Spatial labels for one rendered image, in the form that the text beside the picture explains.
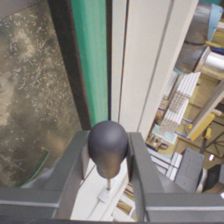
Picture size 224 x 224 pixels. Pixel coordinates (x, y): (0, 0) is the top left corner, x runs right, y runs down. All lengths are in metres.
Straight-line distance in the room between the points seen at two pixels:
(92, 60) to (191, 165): 0.36
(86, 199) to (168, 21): 0.29
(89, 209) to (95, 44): 0.26
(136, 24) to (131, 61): 0.05
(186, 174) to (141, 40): 0.33
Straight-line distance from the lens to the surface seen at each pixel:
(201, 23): 0.87
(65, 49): 0.18
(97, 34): 0.17
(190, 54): 0.92
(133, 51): 0.22
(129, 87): 0.25
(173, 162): 0.44
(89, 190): 0.32
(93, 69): 0.18
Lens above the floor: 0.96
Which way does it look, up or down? 18 degrees down
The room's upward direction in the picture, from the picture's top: 116 degrees clockwise
